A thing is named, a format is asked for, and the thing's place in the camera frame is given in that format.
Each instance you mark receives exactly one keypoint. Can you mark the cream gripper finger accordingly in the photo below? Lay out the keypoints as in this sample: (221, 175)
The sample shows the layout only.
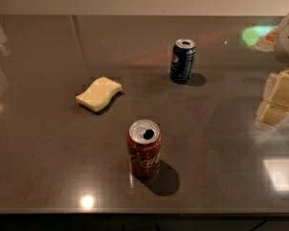
(268, 117)
(276, 90)

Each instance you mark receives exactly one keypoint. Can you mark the red coke can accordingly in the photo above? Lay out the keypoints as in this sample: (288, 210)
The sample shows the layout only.
(144, 143)

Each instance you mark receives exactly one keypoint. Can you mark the blue pepsi can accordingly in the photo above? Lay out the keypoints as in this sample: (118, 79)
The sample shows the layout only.
(183, 55)

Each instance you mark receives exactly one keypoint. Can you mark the yellow sponge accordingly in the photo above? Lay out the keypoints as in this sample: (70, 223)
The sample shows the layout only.
(99, 94)

